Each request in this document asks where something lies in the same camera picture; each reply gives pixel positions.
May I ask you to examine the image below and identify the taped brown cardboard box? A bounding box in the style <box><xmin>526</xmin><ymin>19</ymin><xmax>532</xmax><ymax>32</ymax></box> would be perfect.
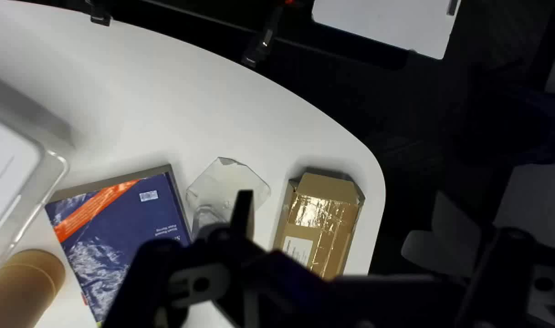
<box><xmin>273</xmin><ymin>168</ymin><xmax>368</xmax><ymax>283</ymax></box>

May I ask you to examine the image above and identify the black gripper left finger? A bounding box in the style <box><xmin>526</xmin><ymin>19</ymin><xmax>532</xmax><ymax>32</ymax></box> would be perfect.
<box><xmin>103</xmin><ymin>190</ymin><xmax>274</xmax><ymax>328</ymax></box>

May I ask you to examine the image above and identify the black clamp with orange handle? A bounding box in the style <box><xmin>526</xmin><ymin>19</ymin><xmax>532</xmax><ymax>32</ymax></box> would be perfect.
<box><xmin>85</xmin><ymin>0</ymin><xmax>116</xmax><ymax>28</ymax></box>
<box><xmin>240</xmin><ymin>0</ymin><xmax>289</xmax><ymax>70</ymax></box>

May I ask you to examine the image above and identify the tan insulated bottle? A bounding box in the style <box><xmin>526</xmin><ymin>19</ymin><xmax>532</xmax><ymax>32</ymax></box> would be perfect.
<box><xmin>0</xmin><ymin>249</ymin><xmax>68</xmax><ymax>328</ymax></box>

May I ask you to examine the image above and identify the white paper sheet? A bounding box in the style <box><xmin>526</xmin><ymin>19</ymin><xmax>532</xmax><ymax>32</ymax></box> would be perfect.
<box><xmin>311</xmin><ymin>0</ymin><xmax>462</xmax><ymax>63</ymax></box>

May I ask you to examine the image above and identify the clear lidded plastic container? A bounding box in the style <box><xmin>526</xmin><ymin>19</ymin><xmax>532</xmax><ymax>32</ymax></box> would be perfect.
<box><xmin>0</xmin><ymin>72</ymin><xmax>77</xmax><ymax>270</ymax></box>

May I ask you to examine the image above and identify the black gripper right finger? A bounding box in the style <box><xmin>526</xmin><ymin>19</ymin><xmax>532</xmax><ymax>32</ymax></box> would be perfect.
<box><xmin>457</xmin><ymin>227</ymin><xmax>555</xmax><ymax>328</ymax></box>

